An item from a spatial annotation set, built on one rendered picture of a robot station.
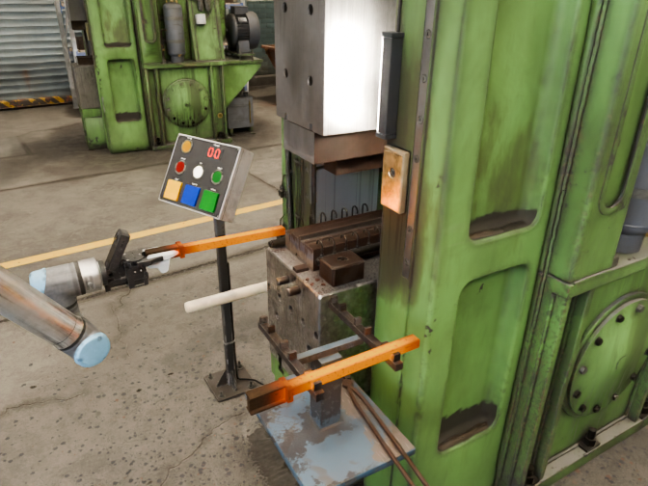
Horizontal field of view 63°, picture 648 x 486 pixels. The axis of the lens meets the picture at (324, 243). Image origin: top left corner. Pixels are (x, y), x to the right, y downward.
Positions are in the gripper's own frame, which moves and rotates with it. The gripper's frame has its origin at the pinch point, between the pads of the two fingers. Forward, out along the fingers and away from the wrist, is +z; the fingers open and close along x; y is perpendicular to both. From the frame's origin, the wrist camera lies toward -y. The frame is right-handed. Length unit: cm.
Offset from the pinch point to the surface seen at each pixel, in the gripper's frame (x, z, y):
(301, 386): 60, 9, 9
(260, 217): -240, 128, 107
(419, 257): 40, 57, -1
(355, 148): 8, 56, -23
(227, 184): -41, 32, -1
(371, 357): 59, 28, 9
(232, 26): -508, 219, -22
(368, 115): 13, 57, -34
